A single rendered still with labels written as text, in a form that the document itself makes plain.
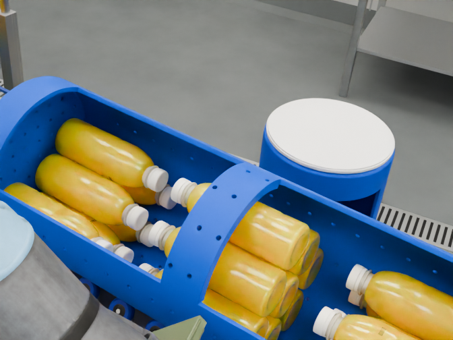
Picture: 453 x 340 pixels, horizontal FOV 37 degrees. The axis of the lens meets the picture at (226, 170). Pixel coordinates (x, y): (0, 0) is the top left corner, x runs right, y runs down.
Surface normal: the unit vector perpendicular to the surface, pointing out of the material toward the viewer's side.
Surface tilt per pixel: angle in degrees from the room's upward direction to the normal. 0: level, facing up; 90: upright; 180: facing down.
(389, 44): 0
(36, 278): 45
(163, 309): 96
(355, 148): 0
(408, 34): 0
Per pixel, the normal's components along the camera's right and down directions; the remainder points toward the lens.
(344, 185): 0.12, 0.61
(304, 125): 0.08, -0.80
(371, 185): 0.55, 0.54
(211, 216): -0.18, -0.49
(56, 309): 0.65, -0.27
